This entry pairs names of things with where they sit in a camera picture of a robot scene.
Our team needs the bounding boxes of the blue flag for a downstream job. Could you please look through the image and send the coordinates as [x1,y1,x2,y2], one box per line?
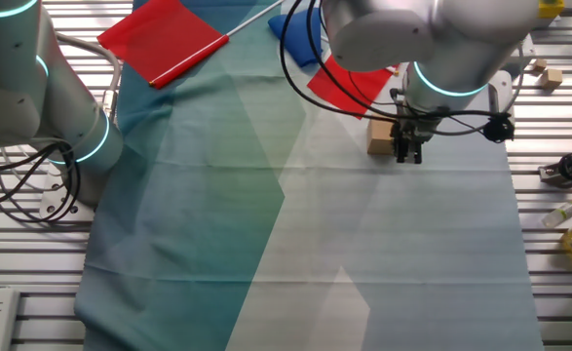
[267,7,333,68]

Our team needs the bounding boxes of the black base cable bundle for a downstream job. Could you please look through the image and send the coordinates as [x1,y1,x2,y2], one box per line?
[0,143,82,225]

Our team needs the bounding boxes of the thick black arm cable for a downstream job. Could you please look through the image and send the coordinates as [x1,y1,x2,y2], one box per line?
[279,0,403,123]

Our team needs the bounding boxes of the yellow block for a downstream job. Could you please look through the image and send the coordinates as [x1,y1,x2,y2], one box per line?
[538,0,566,20]

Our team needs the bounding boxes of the red flag with white pole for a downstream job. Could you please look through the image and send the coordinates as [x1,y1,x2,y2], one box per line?
[307,54,400,121]

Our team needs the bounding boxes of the wooden block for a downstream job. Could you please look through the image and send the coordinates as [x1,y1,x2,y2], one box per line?
[365,119,397,156]

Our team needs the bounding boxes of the black metal clamp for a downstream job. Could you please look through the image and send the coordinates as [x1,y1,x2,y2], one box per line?
[538,151,572,189]

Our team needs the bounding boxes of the small wooden cube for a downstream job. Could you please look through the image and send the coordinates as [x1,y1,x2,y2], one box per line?
[538,67,564,91]

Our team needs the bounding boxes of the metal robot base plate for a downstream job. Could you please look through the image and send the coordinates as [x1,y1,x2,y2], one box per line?
[38,170,96,221]

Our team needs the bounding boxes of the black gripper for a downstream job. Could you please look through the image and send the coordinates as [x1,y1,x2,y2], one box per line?
[391,115,434,165]

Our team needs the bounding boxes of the teal grey patterned tablecloth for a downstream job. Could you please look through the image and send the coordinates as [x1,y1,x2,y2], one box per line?
[73,0,545,351]

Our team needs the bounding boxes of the orange capped marker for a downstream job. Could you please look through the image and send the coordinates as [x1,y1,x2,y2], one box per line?
[541,189,572,229]

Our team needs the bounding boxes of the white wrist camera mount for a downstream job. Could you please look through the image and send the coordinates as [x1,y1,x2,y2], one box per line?
[487,70,515,118]

